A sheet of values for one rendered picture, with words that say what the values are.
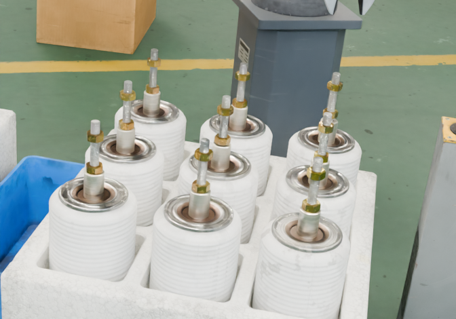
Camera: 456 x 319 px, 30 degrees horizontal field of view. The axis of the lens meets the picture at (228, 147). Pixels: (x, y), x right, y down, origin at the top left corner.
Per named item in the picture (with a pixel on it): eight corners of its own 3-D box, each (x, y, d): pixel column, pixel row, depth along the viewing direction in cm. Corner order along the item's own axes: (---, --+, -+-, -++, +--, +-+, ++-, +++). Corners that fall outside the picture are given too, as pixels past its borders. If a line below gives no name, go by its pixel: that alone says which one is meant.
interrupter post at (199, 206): (188, 221, 91) (190, 195, 89) (186, 210, 93) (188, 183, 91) (210, 222, 91) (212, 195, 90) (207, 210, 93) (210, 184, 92)
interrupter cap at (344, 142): (344, 130, 115) (345, 125, 115) (362, 155, 109) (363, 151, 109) (290, 130, 114) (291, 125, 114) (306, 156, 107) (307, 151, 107)
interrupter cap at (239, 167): (188, 181, 99) (189, 176, 98) (187, 151, 105) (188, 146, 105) (253, 184, 99) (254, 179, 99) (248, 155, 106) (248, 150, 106)
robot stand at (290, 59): (214, 136, 168) (228, -13, 154) (302, 132, 173) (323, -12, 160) (241, 181, 152) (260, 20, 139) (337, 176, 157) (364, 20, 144)
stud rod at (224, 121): (215, 153, 102) (220, 95, 98) (222, 151, 102) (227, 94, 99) (220, 157, 101) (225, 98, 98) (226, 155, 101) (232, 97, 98)
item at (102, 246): (34, 341, 98) (32, 205, 90) (72, 294, 107) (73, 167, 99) (110, 362, 96) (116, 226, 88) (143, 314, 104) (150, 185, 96)
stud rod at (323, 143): (321, 169, 101) (330, 111, 97) (324, 173, 100) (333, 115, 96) (313, 170, 100) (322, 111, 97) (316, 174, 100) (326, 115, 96)
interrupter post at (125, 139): (137, 149, 105) (138, 125, 103) (131, 157, 103) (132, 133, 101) (119, 146, 105) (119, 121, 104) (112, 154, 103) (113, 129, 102)
